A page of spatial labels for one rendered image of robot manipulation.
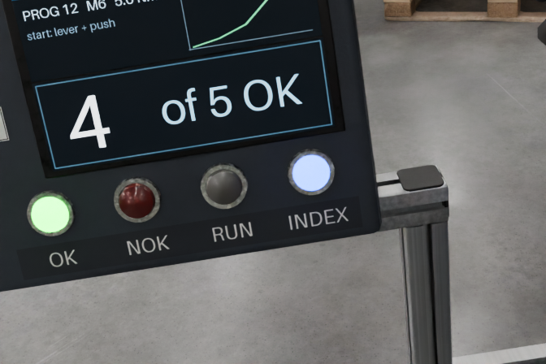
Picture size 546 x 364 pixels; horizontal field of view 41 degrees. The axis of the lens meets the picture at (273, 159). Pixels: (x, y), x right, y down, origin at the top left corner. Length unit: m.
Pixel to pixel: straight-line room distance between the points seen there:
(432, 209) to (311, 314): 1.50
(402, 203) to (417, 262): 0.05
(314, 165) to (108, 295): 1.86
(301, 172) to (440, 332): 0.23
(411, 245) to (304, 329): 1.44
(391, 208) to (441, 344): 0.14
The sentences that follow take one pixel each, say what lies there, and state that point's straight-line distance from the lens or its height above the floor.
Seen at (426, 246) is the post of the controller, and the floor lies 1.00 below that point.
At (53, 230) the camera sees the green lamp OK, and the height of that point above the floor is 1.11.
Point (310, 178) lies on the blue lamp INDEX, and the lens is 0.40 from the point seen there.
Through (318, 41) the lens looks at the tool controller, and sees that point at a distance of 0.40.
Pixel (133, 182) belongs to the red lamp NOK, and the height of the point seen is 1.13.
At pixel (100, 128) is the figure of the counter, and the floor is 1.16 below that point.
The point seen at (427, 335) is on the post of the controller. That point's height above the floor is 0.92.
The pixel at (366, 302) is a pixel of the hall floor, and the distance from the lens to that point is 2.01.
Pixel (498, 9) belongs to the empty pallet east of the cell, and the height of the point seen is 0.07.
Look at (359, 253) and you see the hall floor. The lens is 2.18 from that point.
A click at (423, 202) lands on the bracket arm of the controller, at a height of 1.04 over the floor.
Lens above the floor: 1.33
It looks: 29 degrees down
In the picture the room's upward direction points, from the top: 10 degrees counter-clockwise
